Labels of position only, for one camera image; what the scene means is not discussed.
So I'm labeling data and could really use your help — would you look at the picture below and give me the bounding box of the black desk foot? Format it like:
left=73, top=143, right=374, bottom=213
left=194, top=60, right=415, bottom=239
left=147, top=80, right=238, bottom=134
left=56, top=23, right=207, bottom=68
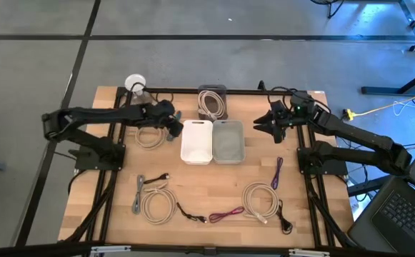
left=361, top=64, right=415, bottom=96

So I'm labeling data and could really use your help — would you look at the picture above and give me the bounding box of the magenta USB cable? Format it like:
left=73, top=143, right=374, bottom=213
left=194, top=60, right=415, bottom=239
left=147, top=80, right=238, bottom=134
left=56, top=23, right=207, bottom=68
left=208, top=206, right=246, bottom=224

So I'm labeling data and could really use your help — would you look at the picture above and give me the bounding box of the purple USB cable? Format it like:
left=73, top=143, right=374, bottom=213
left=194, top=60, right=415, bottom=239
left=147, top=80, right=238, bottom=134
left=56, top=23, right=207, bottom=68
left=270, top=156, right=284, bottom=191

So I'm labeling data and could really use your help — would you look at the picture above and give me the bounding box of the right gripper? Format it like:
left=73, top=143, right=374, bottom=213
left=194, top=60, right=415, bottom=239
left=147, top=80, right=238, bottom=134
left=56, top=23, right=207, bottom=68
left=252, top=99, right=303, bottom=144

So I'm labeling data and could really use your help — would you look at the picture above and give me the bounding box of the black floor stand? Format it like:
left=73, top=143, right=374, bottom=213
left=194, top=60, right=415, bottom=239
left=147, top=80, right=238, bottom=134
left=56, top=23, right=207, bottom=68
left=309, top=0, right=346, bottom=19

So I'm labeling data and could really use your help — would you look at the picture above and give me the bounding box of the short black USB cable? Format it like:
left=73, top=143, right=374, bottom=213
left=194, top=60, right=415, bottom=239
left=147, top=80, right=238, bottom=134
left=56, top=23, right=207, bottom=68
left=143, top=173, right=171, bottom=185
left=176, top=202, right=208, bottom=224

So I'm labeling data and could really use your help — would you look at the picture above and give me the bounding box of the dark translucent bin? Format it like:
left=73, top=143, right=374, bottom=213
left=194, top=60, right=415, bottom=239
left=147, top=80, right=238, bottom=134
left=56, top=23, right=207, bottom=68
left=196, top=84, right=229, bottom=121

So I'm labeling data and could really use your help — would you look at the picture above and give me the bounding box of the open dark laptop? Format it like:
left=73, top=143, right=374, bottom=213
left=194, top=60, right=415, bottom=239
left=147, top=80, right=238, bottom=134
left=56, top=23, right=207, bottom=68
left=347, top=174, right=415, bottom=257

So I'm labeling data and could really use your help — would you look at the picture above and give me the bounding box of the grey USB cable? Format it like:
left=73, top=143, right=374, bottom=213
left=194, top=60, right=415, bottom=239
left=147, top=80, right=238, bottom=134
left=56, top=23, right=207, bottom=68
left=131, top=174, right=146, bottom=216

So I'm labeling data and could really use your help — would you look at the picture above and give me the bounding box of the beige cable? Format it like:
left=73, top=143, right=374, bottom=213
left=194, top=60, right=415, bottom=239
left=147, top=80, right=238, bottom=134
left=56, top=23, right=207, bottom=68
left=197, top=90, right=226, bottom=121
left=134, top=126, right=168, bottom=150
left=241, top=181, right=281, bottom=225
left=140, top=183, right=179, bottom=226

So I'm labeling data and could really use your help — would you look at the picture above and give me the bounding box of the black gantry beam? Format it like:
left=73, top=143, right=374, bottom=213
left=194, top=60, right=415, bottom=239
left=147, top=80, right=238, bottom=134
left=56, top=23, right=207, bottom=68
left=0, top=241, right=372, bottom=257

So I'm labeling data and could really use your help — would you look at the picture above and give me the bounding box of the grey plastic bin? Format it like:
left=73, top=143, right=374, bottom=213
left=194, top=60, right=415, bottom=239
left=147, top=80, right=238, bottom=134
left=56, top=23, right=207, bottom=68
left=212, top=119, right=246, bottom=165

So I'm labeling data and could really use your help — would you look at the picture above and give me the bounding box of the silver metal bracket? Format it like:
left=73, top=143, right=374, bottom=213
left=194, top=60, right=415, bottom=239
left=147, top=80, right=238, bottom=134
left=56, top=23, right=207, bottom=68
left=89, top=245, right=132, bottom=256
left=288, top=248, right=331, bottom=257

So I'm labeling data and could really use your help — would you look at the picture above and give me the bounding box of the white plastic bin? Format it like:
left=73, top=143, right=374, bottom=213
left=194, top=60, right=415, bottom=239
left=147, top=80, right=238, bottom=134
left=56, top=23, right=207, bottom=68
left=180, top=119, right=214, bottom=166

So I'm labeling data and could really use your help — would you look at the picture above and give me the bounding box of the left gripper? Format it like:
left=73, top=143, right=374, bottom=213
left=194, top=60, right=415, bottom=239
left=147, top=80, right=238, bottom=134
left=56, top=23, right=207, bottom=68
left=149, top=99, right=184, bottom=140

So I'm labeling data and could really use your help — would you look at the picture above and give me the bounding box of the yellow extension cord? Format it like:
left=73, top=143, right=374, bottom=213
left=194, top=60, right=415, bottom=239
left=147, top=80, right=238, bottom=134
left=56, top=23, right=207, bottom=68
left=342, top=88, right=415, bottom=121

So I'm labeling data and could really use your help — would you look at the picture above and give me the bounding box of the thin black cable bundle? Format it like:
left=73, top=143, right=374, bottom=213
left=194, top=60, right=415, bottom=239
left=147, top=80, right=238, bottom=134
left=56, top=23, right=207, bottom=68
left=275, top=199, right=294, bottom=236

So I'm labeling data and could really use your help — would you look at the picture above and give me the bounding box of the black floor strut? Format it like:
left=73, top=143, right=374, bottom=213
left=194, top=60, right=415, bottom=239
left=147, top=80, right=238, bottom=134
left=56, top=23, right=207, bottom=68
left=348, top=173, right=396, bottom=198

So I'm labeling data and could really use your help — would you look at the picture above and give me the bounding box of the white floor cable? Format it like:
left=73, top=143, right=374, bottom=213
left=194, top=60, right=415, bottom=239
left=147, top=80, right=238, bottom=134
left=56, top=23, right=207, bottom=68
left=392, top=99, right=415, bottom=117

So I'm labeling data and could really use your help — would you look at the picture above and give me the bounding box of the black aluminium table frame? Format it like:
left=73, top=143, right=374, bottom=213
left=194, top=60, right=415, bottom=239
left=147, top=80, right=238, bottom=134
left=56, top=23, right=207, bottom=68
left=59, top=86, right=358, bottom=251

